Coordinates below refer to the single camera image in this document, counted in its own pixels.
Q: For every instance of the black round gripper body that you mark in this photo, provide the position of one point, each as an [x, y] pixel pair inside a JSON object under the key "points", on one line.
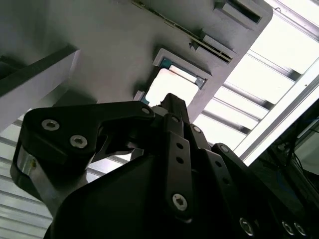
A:
{"points": [[119, 206]]}

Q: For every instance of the silver CPU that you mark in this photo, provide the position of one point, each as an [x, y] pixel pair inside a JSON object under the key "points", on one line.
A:
{"points": [[172, 84]]}

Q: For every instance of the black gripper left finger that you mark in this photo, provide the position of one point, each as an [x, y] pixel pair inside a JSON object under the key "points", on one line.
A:
{"points": [[74, 117]]}

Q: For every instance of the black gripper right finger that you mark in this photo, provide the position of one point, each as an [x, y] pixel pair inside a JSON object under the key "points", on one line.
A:
{"points": [[224, 174]]}

